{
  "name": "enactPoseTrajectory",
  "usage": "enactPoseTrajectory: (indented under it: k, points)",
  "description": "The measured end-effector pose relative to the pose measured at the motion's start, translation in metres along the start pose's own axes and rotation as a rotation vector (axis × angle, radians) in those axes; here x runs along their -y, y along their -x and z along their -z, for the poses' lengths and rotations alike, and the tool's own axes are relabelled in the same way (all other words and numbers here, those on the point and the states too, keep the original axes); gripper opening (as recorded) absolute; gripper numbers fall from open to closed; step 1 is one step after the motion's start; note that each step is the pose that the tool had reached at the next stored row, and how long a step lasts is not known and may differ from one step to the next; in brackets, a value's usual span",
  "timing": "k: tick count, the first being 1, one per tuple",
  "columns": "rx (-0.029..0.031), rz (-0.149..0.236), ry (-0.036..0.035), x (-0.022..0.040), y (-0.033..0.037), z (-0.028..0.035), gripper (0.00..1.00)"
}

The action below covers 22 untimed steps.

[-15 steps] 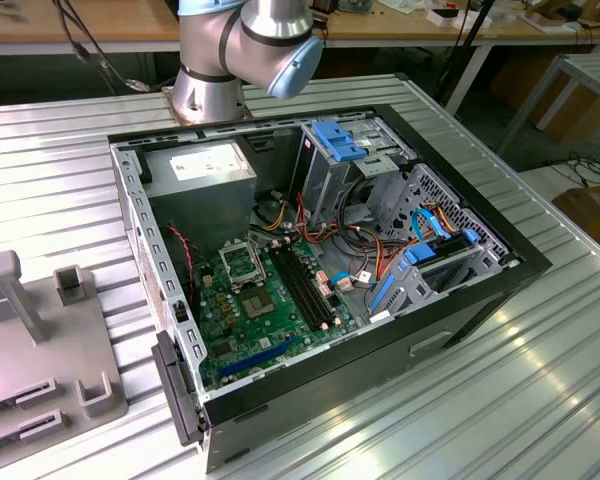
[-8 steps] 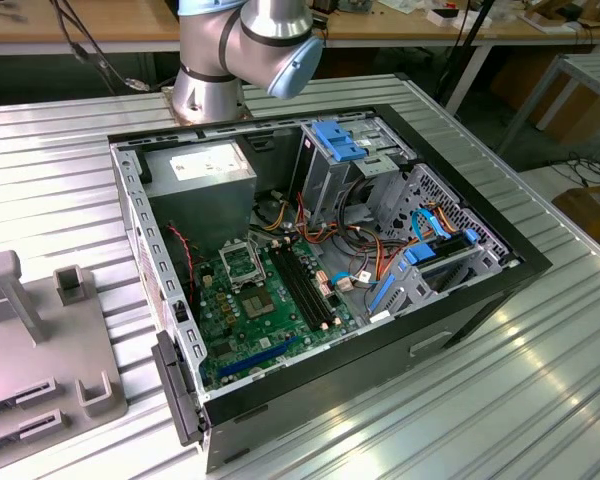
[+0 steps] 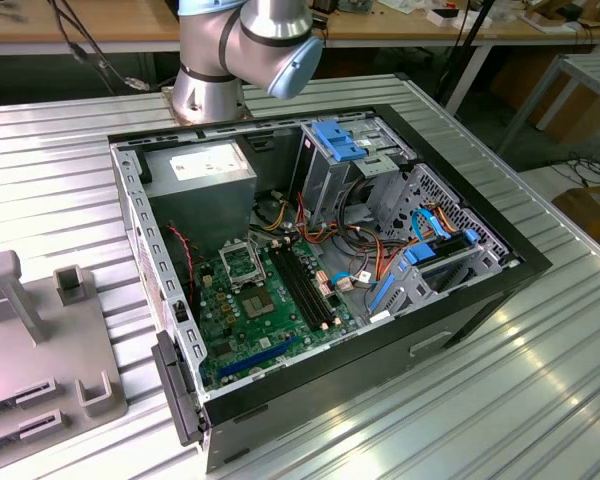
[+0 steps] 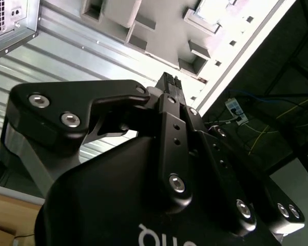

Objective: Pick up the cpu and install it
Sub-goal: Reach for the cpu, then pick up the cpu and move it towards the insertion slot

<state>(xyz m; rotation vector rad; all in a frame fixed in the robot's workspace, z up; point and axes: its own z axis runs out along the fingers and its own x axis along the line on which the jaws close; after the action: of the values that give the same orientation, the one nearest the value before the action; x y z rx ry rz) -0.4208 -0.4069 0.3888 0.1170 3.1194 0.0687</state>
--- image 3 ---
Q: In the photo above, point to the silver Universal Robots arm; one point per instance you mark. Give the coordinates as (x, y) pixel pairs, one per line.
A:
(260, 40)

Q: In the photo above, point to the CPU socket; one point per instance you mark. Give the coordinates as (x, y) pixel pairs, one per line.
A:
(256, 302)

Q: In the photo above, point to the black RAM slot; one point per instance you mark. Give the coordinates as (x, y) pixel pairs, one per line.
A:
(294, 287)
(302, 287)
(309, 287)
(317, 287)

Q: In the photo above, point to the white plug connector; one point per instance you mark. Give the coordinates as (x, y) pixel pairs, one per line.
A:
(345, 285)

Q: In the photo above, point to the grey optical drive cage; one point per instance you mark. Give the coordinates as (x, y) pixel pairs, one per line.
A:
(325, 175)

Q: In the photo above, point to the green motherboard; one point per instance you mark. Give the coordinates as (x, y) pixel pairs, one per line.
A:
(260, 330)

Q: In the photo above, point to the grey power supply unit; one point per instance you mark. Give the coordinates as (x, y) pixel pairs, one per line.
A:
(200, 210)

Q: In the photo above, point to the blue plastic drive latch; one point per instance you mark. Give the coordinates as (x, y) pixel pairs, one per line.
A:
(340, 140)

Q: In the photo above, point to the square chipset chip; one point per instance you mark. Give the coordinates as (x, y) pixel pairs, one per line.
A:
(264, 343)

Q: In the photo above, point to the hard disk in blue carrier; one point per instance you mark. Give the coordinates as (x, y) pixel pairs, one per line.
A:
(420, 254)

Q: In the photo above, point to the blue expansion slot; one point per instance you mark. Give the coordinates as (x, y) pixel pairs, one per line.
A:
(257, 357)

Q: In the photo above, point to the grey disk bay cage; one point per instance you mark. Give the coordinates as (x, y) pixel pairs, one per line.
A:
(420, 290)

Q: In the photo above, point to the black PC case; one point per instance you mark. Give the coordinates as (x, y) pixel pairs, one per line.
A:
(330, 380)

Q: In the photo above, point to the black plastic case latch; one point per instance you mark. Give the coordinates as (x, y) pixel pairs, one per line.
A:
(175, 390)

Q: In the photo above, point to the small white box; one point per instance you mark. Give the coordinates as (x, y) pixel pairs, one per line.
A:
(442, 19)

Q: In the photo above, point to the grey parts rack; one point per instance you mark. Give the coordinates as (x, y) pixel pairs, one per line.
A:
(40, 365)

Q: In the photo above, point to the brown cardboard box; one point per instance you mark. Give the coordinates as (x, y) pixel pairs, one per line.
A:
(590, 215)

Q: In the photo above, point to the wooden desk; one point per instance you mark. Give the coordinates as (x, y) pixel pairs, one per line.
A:
(10, 32)

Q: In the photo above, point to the metal frame table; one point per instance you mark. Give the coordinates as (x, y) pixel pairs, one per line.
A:
(587, 64)

